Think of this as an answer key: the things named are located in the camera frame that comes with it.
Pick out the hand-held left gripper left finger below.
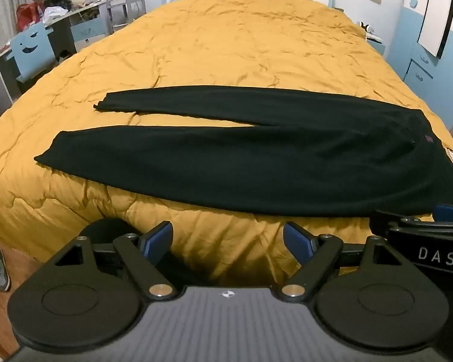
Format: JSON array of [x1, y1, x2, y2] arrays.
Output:
[[47, 221, 176, 302]]

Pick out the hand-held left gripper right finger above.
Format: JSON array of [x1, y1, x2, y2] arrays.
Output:
[[280, 221, 408, 303]]

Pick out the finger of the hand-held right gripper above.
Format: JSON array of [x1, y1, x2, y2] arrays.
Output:
[[433, 204, 453, 222], [369, 209, 435, 235]]

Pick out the black pants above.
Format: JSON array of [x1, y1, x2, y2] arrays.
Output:
[[34, 85, 453, 218]]

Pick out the blue wardrobe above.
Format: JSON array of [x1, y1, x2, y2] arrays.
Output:
[[385, 0, 453, 102]]

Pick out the blue nightstand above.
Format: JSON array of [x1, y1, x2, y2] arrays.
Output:
[[357, 21, 386, 55]]

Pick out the yellow quilted blanket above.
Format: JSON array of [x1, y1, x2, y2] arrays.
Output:
[[0, 0, 453, 283]]

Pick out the blue chair with face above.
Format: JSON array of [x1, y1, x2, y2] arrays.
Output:
[[5, 21, 55, 84]]

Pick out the grey desk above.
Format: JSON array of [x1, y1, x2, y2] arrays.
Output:
[[0, 0, 110, 102]]

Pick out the grey chair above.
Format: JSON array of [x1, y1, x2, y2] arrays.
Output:
[[106, 0, 131, 33], [125, 0, 148, 21]]

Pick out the white plastic bag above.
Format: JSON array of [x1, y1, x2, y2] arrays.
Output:
[[41, 5, 69, 23]]

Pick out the red bag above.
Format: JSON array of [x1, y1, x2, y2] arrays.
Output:
[[16, 2, 44, 31]]

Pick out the white board with black frame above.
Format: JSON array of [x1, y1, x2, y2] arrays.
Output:
[[417, 0, 453, 59]]

